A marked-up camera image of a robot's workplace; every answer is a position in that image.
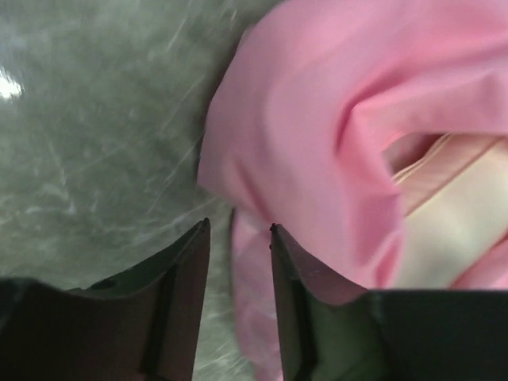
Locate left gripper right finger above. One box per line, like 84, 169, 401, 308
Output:
270, 225, 507, 380

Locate pink pillowcase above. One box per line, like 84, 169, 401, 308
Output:
198, 1, 507, 380

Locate cream pillow with bear print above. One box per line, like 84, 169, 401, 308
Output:
393, 135, 507, 288

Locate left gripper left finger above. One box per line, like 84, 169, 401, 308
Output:
1, 220, 210, 380

